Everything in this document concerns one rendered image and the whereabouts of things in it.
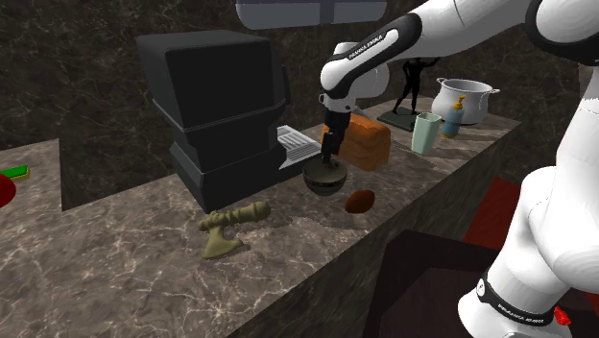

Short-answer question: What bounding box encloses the orange bread loaf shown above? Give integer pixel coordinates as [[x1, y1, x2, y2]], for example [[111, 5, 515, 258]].
[[321, 112, 393, 172]]

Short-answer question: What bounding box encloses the dark grey bowl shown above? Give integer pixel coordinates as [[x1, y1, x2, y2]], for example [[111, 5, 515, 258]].
[[301, 157, 348, 197]]

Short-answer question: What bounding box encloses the brown oval potato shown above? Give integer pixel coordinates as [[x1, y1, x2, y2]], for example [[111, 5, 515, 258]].
[[345, 188, 376, 215]]

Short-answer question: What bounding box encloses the black human statue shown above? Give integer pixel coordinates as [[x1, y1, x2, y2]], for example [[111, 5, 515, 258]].
[[376, 56, 442, 133]]

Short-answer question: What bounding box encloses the pale green cup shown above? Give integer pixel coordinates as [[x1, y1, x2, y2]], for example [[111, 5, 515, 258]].
[[410, 111, 443, 157]]

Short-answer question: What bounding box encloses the black coffee machine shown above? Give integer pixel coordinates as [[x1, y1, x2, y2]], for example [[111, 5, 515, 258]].
[[135, 30, 335, 214]]

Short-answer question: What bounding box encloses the grey range hood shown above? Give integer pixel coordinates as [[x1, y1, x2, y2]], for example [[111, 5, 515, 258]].
[[234, 0, 389, 31]]

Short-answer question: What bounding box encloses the blue soap dispenser bottle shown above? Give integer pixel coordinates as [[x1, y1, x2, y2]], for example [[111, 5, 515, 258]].
[[441, 94, 467, 140]]

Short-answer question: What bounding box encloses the white cooking pot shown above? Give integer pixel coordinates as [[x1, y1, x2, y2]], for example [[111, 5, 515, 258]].
[[430, 77, 501, 127]]

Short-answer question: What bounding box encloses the olive green axe figure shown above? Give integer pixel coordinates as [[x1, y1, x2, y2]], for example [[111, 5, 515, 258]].
[[198, 201, 272, 260]]

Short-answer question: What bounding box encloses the dark red robot stand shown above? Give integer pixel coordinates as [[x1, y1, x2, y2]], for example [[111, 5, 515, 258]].
[[362, 229, 599, 338]]

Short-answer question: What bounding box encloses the green and yellow sponge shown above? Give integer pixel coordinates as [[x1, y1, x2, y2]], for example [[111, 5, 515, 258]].
[[0, 163, 32, 183]]

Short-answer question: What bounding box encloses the red round object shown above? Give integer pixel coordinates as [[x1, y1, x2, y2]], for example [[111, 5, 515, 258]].
[[0, 174, 18, 209]]

